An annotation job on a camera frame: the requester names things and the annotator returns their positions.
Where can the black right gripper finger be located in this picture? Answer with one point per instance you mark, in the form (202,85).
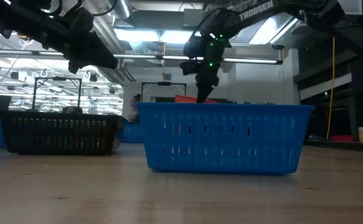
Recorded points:
(213,84)
(201,91)

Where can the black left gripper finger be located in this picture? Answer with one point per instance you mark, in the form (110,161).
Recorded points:
(100,62)
(102,49)

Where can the red plastic basket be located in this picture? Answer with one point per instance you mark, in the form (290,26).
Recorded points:
(186,99)

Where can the blue plastic basket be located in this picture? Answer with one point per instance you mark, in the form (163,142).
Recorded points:
(132,132)
(225,137)

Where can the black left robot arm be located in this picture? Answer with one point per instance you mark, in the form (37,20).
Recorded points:
(20,21)

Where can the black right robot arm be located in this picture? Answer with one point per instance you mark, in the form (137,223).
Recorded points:
(293,12)

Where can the long ceiling light bar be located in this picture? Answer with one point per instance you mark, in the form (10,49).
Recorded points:
(138,56)

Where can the person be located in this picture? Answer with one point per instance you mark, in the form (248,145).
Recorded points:
(135,109)

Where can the black plastic basket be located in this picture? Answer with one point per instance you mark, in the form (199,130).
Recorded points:
(60,132)

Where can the red flat tray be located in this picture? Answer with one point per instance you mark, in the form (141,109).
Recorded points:
(341,137)

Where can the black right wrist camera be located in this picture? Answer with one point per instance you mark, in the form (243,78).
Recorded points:
(190,67)

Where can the black metal frame stand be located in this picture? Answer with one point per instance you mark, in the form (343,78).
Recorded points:
(163,88)
(57,93)

